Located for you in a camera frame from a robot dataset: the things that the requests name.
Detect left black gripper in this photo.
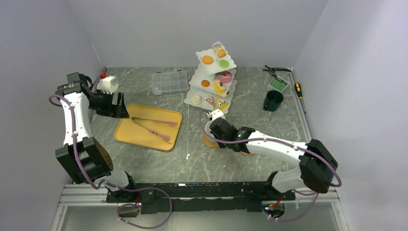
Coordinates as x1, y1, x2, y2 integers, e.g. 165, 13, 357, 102
88, 90, 129, 118

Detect cream triangle cake slice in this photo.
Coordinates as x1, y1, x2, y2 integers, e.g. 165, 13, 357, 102
216, 98, 228, 110

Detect white triangle cake slice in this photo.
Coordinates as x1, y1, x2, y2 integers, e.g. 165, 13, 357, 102
204, 95, 214, 110

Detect yellow serving tray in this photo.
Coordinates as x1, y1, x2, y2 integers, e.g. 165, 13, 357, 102
114, 104, 182, 151

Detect white round cupcake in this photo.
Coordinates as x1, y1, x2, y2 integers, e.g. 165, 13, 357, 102
191, 95, 202, 105

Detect yellow cake piece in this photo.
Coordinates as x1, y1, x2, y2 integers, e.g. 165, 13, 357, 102
213, 80, 226, 95

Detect white three-tier dessert stand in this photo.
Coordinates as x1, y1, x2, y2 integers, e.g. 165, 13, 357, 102
184, 41, 237, 114

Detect pink handled tongs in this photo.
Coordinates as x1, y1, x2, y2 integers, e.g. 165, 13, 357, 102
131, 117, 177, 141

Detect orange round cookie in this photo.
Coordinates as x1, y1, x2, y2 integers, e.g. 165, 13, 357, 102
201, 80, 210, 88

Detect pink cake with cherry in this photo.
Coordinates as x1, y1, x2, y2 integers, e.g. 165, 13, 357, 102
217, 72, 232, 84

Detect green round macaron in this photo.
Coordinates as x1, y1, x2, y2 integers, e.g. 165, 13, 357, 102
218, 59, 230, 68

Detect tan waffle round cookie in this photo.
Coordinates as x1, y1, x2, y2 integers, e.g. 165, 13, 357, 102
202, 55, 214, 64

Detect yellow square biscuit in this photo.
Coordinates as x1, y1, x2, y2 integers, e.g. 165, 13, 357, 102
214, 46, 227, 58

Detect white blue mug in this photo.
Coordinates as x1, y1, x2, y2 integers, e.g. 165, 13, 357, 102
205, 121, 214, 137

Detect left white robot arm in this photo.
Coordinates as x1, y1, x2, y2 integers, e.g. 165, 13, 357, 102
49, 72, 139, 202

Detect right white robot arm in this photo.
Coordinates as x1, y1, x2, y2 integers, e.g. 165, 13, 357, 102
205, 117, 342, 200

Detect dark green mug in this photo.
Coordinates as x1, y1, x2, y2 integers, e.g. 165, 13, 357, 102
263, 90, 284, 112

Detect clear plastic compartment box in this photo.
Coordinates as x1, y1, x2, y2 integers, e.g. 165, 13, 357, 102
151, 70, 189, 95

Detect green white packet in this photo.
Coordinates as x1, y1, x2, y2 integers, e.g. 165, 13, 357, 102
267, 76, 289, 92

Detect black pliers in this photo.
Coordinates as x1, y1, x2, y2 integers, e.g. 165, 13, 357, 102
263, 65, 292, 74

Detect yellow black screwdriver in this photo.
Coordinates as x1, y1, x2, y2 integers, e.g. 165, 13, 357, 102
294, 82, 306, 114

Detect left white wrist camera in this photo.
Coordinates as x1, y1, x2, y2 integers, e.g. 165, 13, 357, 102
96, 76, 119, 94

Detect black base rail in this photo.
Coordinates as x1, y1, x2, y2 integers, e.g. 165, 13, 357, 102
106, 181, 295, 215

